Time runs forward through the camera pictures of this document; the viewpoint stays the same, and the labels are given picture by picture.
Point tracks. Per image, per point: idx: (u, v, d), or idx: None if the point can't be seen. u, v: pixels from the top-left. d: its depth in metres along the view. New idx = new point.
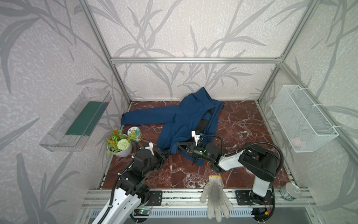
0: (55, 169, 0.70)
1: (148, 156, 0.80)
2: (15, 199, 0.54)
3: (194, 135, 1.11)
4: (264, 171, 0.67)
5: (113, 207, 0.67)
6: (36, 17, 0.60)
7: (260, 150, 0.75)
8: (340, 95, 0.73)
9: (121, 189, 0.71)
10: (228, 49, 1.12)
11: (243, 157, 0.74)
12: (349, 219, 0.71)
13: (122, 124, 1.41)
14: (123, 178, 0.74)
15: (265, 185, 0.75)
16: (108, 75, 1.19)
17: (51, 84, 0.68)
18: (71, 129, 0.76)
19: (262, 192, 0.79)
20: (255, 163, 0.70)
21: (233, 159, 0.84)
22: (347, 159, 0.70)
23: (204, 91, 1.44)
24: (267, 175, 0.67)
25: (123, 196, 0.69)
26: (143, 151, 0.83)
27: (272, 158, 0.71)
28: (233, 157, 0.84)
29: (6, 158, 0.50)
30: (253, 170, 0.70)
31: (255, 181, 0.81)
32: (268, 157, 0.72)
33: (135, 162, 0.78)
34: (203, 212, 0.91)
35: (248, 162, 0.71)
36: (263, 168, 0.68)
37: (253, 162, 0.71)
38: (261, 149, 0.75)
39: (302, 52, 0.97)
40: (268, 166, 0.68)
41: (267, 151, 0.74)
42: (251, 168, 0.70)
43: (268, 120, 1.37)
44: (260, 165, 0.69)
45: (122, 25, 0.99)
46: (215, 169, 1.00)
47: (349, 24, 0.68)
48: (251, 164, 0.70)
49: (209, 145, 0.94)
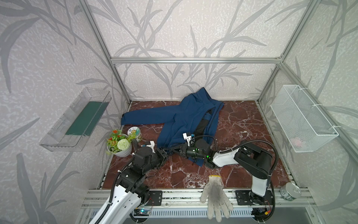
0: (55, 169, 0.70)
1: (148, 153, 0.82)
2: (16, 199, 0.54)
3: (186, 137, 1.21)
4: (258, 169, 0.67)
5: (113, 205, 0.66)
6: (36, 17, 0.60)
7: (256, 148, 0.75)
8: (340, 95, 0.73)
9: (121, 186, 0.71)
10: (228, 49, 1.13)
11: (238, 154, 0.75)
12: (349, 219, 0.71)
13: (122, 124, 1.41)
14: (123, 175, 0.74)
15: (262, 184, 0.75)
16: (108, 75, 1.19)
17: (51, 84, 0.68)
18: (71, 129, 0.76)
19: (262, 191, 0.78)
20: (250, 162, 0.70)
21: (228, 157, 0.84)
22: (347, 159, 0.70)
23: (204, 91, 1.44)
24: (262, 173, 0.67)
25: (123, 193, 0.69)
26: (144, 150, 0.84)
27: (265, 157, 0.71)
28: (228, 154, 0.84)
29: (6, 158, 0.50)
30: (248, 168, 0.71)
31: (253, 181, 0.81)
32: (263, 156, 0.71)
33: (136, 159, 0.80)
34: (203, 212, 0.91)
35: (243, 159, 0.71)
36: (257, 166, 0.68)
37: (248, 160, 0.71)
38: (257, 148, 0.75)
39: (302, 52, 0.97)
40: (263, 164, 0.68)
41: (263, 150, 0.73)
42: (246, 166, 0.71)
43: (268, 120, 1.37)
44: (255, 164, 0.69)
45: (122, 25, 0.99)
46: (209, 165, 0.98)
47: (349, 24, 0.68)
48: (245, 162, 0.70)
49: (202, 143, 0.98)
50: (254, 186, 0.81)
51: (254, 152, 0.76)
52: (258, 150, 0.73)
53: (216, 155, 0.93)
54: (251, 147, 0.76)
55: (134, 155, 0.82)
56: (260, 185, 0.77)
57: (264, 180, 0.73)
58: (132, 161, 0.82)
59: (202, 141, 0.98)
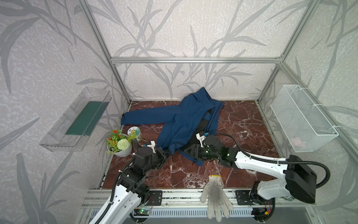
0: (55, 169, 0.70)
1: (149, 153, 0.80)
2: (15, 199, 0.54)
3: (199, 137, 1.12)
4: (310, 195, 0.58)
5: (114, 204, 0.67)
6: (36, 17, 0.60)
7: (306, 168, 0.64)
8: (340, 95, 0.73)
9: (122, 185, 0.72)
10: (228, 49, 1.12)
11: (290, 173, 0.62)
12: (349, 219, 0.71)
13: (122, 124, 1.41)
14: (124, 175, 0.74)
15: (276, 193, 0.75)
16: (108, 75, 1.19)
17: (51, 84, 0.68)
18: (71, 129, 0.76)
19: (267, 196, 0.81)
20: (304, 185, 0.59)
21: (265, 167, 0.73)
22: (347, 159, 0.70)
23: (204, 91, 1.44)
24: (309, 198, 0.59)
25: (124, 193, 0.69)
26: (145, 150, 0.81)
27: (313, 180, 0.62)
28: (267, 164, 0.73)
29: (6, 158, 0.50)
30: (293, 188, 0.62)
31: (266, 187, 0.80)
32: (314, 179, 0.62)
33: (136, 159, 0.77)
34: (203, 211, 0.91)
35: (298, 181, 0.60)
36: (309, 191, 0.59)
37: (301, 182, 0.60)
38: (306, 168, 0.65)
39: (302, 52, 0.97)
40: (313, 189, 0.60)
41: (312, 172, 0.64)
42: (297, 188, 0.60)
43: (268, 120, 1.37)
44: (308, 187, 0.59)
45: (122, 25, 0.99)
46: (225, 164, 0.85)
47: (349, 24, 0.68)
48: (300, 184, 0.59)
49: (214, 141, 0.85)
50: (263, 193, 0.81)
51: (299, 171, 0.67)
52: (309, 171, 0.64)
53: (243, 157, 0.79)
54: (299, 165, 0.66)
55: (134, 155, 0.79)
56: (273, 194, 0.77)
57: (280, 191, 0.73)
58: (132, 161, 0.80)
59: (214, 139, 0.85)
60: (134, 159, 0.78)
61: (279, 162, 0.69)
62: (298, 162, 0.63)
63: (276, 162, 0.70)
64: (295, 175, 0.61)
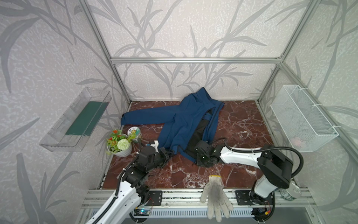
0: (55, 170, 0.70)
1: (152, 152, 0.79)
2: (16, 199, 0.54)
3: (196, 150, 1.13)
4: (281, 178, 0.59)
5: (119, 198, 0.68)
6: (36, 17, 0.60)
7: (279, 155, 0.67)
8: (340, 95, 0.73)
9: (127, 182, 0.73)
10: (228, 49, 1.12)
11: (262, 159, 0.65)
12: (349, 219, 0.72)
13: (122, 124, 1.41)
14: (128, 172, 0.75)
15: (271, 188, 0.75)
16: (108, 75, 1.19)
17: (51, 84, 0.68)
18: (70, 129, 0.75)
19: (264, 193, 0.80)
20: (276, 170, 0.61)
21: (244, 157, 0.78)
22: (347, 159, 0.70)
23: (204, 91, 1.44)
24: (283, 182, 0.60)
25: (128, 188, 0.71)
26: (148, 148, 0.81)
27: (287, 165, 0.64)
28: (245, 155, 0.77)
29: (6, 158, 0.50)
30: (267, 174, 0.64)
31: (259, 182, 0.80)
32: (288, 166, 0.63)
33: (140, 158, 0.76)
34: (204, 211, 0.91)
35: (270, 166, 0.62)
36: (282, 175, 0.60)
37: (273, 167, 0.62)
38: (281, 155, 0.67)
39: (302, 52, 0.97)
40: (286, 174, 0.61)
41: (287, 159, 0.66)
42: (270, 173, 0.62)
43: (268, 120, 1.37)
44: (281, 172, 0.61)
45: (122, 25, 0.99)
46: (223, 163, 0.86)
47: (349, 24, 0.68)
48: (272, 169, 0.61)
49: (199, 143, 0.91)
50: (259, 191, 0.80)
51: (274, 159, 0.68)
52: (282, 158, 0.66)
53: (226, 151, 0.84)
54: (273, 153, 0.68)
55: (137, 153, 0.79)
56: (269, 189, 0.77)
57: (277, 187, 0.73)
58: (135, 159, 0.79)
59: (199, 142, 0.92)
60: (138, 158, 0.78)
61: (253, 151, 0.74)
62: (270, 149, 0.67)
63: (251, 151, 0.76)
64: (267, 161, 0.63)
